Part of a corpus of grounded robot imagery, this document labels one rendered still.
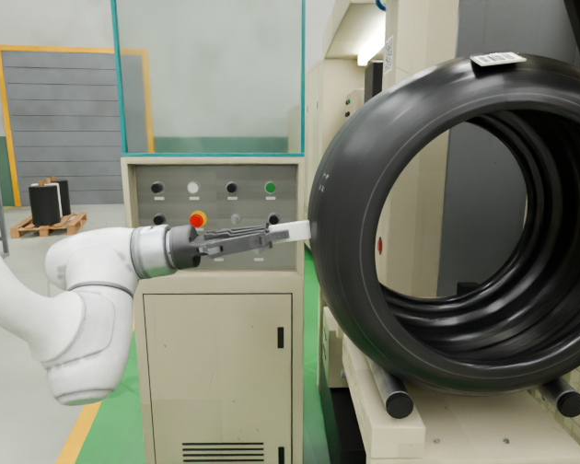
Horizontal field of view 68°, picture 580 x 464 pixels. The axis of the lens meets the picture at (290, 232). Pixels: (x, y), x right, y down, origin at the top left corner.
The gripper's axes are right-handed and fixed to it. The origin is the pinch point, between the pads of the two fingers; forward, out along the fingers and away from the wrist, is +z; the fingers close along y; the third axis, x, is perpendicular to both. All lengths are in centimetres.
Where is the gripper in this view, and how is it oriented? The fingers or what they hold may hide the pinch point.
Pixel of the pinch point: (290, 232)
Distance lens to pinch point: 74.3
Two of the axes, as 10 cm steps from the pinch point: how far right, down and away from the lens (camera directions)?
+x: 1.4, 9.7, 2.1
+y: -0.1, -2.1, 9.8
